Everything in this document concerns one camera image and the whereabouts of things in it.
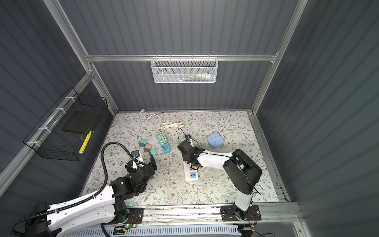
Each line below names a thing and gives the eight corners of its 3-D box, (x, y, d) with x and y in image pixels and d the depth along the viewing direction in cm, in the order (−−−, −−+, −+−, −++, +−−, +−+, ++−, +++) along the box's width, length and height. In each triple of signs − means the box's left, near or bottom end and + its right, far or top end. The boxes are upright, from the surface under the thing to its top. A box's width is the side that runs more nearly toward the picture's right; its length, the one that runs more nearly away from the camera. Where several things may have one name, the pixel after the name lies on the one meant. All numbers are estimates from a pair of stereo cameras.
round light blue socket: (212, 150, 99) (212, 148, 98) (204, 138, 105) (205, 136, 104) (225, 144, 102) (226, 142, 100) (217, 133, 108) (217, 131, 106)
